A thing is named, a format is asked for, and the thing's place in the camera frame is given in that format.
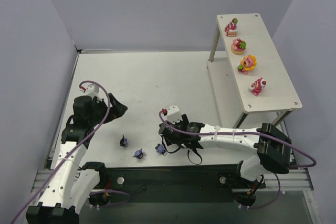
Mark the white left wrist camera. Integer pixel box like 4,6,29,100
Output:
79,83,102,102

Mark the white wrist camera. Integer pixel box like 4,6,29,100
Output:
79,83,102,102
162,104,182,124

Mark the pink bear cake slice toy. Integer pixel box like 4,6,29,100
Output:
224,18,238,37

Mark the pink bear sunflower toy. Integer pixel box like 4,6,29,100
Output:
237,55,257,75

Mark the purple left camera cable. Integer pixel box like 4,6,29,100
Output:
10,80,111,222

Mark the purple black figurine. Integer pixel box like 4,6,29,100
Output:
119,135,129,148

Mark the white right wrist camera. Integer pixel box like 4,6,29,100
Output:
162,104,182,124

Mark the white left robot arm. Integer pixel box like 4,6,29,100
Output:
26,91,128,223

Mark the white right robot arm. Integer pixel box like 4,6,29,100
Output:
159,112,291,182

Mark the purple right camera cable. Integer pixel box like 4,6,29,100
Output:
159,110,317,168

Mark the white two-tier shelf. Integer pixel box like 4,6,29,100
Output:
207,13,302,129

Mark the pink bear donut toy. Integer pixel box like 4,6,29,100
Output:
231,38,247,55

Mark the pink bear strawberry hat toy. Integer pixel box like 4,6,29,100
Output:
248,78,267,97

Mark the purple camera cable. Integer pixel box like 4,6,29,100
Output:
10,80,111,222
159,110,317,168

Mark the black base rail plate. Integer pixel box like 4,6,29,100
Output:
62,163,266,204

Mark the aluminium extrusion rail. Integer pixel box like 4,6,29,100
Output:
31,150,314,196

